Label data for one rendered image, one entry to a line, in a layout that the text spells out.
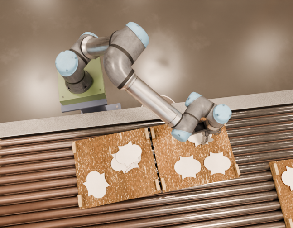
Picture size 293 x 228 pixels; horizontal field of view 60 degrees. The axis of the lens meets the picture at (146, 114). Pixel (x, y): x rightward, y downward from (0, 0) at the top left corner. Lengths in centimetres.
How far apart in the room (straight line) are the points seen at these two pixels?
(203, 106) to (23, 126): 98
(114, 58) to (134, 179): 66
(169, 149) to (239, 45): 179
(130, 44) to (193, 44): 183
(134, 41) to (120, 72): 13
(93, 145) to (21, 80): 155
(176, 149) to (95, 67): 67
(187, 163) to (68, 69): 77
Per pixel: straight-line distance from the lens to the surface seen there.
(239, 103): 156
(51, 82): 267
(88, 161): 138
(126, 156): 133
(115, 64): 96
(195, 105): 109
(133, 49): 99
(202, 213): 139
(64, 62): 133
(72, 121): 147
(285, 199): 152
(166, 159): 136
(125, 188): 134
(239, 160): 146
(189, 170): 136
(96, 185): 135
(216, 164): 139
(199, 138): 140
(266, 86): 278
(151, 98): 99
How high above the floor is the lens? 228
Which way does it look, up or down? 72 degrees down
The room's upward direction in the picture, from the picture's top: 2 degrees clockwise
